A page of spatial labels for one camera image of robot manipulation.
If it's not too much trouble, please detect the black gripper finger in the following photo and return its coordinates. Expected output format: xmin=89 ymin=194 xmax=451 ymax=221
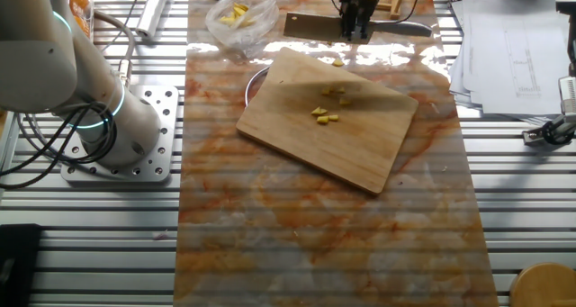
xmin=358 ymin=0 xmax=377 ymax=40
xmin=340 ymin=1 xmax=360 ymax=41

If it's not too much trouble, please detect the steel kitchen cleaver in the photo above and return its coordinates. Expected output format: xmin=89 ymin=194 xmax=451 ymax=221
xmin=283 ymin=12 xmax=433 ymax=45

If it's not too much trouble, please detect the wooden knife rack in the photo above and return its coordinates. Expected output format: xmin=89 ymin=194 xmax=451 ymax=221
xmin=376 ymin=0 xmax=410 ymax=21

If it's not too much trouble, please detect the clear plastic bag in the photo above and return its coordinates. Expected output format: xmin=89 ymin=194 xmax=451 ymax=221
xmin=205 ymin=0 xmax=281 ymax=52

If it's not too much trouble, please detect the pile of potato slices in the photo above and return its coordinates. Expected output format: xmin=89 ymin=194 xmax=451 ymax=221
xmin=218 ymin=2 xmax=254 ymax=28

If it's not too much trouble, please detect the wooden cutting board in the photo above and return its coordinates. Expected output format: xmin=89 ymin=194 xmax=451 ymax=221
xmin=236 ymin=47 xmax=419 ymax=195

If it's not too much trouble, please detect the stack of white papers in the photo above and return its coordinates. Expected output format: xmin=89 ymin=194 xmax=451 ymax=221
xmin=448 ymin=0 xmax=576 ymax=126

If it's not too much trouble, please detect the white plastic wrap roll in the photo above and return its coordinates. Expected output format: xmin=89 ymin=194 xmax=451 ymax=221
xmin=135 ymin=0 xmax=174 ymax=41

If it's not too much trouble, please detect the orange marble pattern mat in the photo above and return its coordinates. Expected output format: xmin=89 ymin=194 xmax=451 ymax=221
xmin=173 ymin=0 xmax=500 ymax=307

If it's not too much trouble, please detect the clear plastic fruit tray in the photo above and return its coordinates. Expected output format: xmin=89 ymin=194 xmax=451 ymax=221
xmin=62 ymin=0 xmax=96 ymax=41

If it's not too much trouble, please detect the wooden stand with round base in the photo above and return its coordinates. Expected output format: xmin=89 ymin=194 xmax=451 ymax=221
xmin=509 ymin=262 xmax=576 ymax=307

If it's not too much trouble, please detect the black box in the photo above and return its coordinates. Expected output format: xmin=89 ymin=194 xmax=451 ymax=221
xmin=0 ymin=223 xmax=44 ymax=307

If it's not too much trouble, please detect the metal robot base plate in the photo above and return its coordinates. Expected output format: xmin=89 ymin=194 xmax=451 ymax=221
xmin=60 ymin=85 xmax=180 ymax=184

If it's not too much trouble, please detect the grey hose with connector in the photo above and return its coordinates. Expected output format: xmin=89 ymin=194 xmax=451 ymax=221
xmin=92 ymin=10 xmax=137 ymax=88

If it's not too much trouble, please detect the black cable bundle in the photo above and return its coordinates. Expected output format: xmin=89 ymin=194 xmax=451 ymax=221
xmin=0 ymin=102 xmax=117 ymax=191

